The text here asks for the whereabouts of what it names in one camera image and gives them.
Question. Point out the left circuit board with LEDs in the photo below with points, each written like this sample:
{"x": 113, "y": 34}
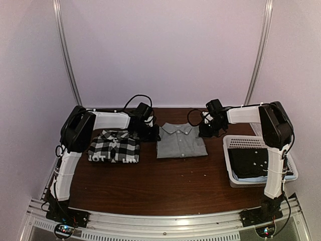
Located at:
{"x": 63, "y": 231}

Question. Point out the front aluminium rail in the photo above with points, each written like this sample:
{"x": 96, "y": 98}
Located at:
{"x": 215, "y": 226}

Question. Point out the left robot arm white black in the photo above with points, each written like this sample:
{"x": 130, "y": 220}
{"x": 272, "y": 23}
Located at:
{"x": 76, "y": 135}

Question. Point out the grey long sleeve shirt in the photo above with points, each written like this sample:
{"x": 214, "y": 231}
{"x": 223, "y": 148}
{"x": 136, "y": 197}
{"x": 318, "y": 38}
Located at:
{"x": 180, "y": 141}

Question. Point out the left aluminium frame post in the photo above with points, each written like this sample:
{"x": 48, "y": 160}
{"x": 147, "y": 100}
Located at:
{"x": 65, "y": 52}

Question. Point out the right circuit board with LEDs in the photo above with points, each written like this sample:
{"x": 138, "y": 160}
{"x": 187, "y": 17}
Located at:
{"x": 265, "y": 231}

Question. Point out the black white plaid shirt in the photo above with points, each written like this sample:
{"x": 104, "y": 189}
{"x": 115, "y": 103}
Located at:
{"x": 115, "y": 147}

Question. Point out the white plastic laundry basket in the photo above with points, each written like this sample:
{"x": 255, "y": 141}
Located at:
{"x": 241, "y": 142}

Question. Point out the right aluminium frame post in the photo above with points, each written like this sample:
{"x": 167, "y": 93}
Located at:
{"x": 265, "y": 29}

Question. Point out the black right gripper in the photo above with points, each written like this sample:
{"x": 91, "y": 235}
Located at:
{"x": 204, "y": 133}

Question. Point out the black shirt in basket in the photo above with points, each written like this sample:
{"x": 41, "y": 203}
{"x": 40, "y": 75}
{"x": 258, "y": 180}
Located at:
{"x": 248, "y": 163}

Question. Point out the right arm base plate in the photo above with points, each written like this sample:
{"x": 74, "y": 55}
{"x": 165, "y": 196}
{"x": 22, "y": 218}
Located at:
{"x": 265, "y": 213}

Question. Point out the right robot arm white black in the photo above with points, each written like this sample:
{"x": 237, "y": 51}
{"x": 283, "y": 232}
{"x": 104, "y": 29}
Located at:
{"x": 277, "y": 133}

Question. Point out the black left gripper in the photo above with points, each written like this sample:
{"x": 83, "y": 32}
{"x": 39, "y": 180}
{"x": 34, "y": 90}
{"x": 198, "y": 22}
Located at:
{"x": 155, "y": 136}

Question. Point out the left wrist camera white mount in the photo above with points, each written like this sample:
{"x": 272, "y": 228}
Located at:
{"x": 150, "y": 121}

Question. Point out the light blue shirt in basket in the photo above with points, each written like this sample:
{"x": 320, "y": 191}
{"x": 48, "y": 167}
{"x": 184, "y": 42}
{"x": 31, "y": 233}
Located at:
{"x": 260, "y": 178}

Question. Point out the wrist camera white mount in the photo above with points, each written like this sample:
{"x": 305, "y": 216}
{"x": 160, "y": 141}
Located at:
{"x": 206, "y": 118}
{"x": 150, "y": 121}

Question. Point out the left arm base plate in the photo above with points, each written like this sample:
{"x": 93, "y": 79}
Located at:
{"x": 70, "y": 217}

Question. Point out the circuit board with leds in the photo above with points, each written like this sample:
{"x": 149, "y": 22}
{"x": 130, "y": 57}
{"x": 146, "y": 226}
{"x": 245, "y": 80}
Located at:
{"x": 63, "y": 231}
{"x": 265, "y": 231}

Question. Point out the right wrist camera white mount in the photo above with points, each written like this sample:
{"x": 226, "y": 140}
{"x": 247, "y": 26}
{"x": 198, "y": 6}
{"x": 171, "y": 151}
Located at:
{"x": 206, "y": 118}

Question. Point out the aluminium frame post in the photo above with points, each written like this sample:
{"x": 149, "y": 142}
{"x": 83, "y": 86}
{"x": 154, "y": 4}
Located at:
{"x": 65, "y": 52}
{"x": 265, "y": 29}

